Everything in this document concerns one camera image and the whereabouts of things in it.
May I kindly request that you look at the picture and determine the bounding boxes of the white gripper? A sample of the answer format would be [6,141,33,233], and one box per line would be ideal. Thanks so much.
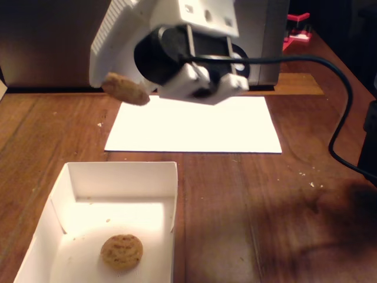
[148,0,240,38]

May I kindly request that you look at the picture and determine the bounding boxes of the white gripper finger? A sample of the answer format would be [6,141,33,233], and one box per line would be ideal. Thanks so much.
[89,0,161,89]

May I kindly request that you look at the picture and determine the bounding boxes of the chocolate chip mini cookie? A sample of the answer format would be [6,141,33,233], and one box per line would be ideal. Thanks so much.
[101,72,151,106]
[100,234,144,271]

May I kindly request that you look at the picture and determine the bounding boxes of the white cardboard box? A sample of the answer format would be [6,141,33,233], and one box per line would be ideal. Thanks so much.
[13,161,180,283]

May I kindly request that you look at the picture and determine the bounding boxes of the red and white plastic object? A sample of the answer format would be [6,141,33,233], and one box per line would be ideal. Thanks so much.
[282,12,313,52]

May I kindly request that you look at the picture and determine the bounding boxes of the white paper sheet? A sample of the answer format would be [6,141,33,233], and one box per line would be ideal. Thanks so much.
[104,94,283,154]

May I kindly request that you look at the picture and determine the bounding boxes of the black wrist camera white mount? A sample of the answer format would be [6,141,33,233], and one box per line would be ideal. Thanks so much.
[133,25,252,106]

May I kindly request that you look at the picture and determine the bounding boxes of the black camera cable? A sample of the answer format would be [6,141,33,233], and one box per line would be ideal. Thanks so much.
[179,55,377,181]

